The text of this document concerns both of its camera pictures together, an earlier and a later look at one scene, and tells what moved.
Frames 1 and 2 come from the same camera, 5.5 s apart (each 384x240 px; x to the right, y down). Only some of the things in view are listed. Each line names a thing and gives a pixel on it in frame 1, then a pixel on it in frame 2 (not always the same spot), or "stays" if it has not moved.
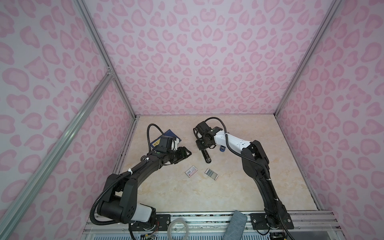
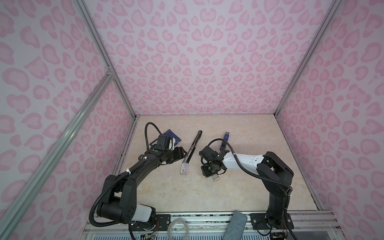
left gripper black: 182,154 stays
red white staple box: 191,171 to 184,168
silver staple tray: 211,174 stays
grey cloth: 236,226 stays
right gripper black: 199,147 to 205,173
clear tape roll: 170,226 stays
